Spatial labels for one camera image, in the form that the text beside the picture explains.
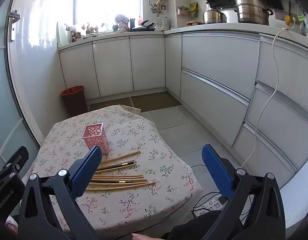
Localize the white pot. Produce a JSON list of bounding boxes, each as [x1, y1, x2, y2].
[[220, 8, 238, 23]]

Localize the brown trash bin red liner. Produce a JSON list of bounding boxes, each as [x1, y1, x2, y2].
[[60, 85, 89, 117]]

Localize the stacked steel steamer pot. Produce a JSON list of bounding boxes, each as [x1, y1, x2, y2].
[[234, 0, 274, 26]]

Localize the white power strip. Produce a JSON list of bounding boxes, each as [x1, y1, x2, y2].
[[193, 196, 228, 217]]

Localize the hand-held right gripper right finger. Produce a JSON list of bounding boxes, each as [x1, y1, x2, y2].
[[201, 144, 287, 240]]

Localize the steel kettle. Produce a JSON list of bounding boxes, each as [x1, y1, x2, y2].
[[203, 4, 227, 24]]

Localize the frosted glass sliding door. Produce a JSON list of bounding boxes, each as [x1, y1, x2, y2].
[[0, 0, 42, 170]]

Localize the brown floor mat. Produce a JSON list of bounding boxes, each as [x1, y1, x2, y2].
[[88, 97, 133, 112], [130, 92, 182, 113]]

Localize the yellow hanging utensil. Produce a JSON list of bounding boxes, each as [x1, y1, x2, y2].
[[285, 0, 293, 25]]

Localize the pale cutting board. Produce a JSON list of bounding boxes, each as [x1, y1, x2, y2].
[[56, 21, 69, 47]]

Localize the white cable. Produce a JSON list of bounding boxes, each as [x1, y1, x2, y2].
[[240, 25, 296, 170]]

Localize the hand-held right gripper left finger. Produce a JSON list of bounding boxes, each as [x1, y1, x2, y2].
[[17, 145, 102, 240]]

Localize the white kitchen cabinets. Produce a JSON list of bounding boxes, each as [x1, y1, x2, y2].
[[57, 27, 308, 188]]

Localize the dark chopstick with gold band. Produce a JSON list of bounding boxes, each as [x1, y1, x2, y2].
[[91, 179, 148, 183], [100, 160, 136, 170]]

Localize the black power cable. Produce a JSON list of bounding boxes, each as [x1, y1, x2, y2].
[[190, 164, 252, 220]]

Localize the yellow green packet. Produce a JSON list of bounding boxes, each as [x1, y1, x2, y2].
[[189, 2, 199, 17]]

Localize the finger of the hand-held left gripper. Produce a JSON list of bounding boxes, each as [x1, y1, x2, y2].
[[0, 146, 29, 180]]

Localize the grey cloth bundle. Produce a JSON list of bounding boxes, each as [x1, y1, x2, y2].
[[115, 14, 131, 25]]

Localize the silver door handle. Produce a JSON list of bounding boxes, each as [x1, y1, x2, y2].
[[8, 9, 21, 42]]

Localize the row of small ornaments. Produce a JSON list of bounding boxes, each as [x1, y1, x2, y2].
[[70, 22, 107, 42]]

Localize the floral tablecloth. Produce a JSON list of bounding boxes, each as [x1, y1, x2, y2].
[[31, 104, 203, 233]]

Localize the black frying pan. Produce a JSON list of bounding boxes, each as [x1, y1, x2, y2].
[[130, 20, 156, 32]]

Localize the water heater pipes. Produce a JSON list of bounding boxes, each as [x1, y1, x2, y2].
[[148, 0, 167, 18]]

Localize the person's dark trousers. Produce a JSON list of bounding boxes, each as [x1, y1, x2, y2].
[[160, 209, 245, 240]]

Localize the bright kitchen window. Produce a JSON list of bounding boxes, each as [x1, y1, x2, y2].
[[74, 0, 144, 33]]

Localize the pile of wooden chopsticks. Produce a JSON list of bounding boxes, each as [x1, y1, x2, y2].
[[84, 151, 156, 192]]

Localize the white kitchen countertop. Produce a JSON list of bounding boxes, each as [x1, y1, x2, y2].
[[57, 22, 308, 53]]

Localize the pink perforated utensil holder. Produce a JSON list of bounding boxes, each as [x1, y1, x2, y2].
[[83, 122, 111, 155]]

